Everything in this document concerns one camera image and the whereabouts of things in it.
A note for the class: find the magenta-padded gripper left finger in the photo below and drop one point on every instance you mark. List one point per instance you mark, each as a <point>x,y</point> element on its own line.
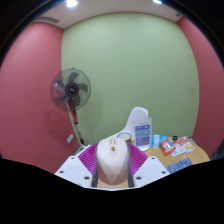
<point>74,168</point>

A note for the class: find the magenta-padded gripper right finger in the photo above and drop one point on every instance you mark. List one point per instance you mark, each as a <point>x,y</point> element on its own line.
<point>150,168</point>

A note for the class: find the cream pink computer mouse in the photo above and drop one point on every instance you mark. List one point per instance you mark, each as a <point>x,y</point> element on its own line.
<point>112,160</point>

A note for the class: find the red snack packet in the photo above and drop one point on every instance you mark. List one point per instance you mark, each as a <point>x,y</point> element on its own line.
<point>166,146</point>

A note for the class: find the light blue packet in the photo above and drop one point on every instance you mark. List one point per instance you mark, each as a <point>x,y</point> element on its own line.
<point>156,140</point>

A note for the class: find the white flat packet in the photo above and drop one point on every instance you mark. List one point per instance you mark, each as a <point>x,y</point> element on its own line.
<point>177,151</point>

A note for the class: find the small black clip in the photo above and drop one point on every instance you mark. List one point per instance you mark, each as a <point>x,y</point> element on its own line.
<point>174,138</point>

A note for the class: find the black mesh pen cup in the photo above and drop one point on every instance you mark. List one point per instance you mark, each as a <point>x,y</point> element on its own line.
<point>125,136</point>

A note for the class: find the orange white snack packet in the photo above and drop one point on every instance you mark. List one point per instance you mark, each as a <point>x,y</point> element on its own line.
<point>185,144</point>

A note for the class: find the white plastic chair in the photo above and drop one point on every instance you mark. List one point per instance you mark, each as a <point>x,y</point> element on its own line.
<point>138,113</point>

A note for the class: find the black red standing fan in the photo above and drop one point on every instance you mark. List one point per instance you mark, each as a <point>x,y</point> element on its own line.
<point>70,89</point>

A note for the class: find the round ceiling light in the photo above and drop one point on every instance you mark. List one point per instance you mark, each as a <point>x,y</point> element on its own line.
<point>71,3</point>
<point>157,1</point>

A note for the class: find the white wall socket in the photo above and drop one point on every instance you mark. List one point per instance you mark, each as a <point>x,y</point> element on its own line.
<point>70,138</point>

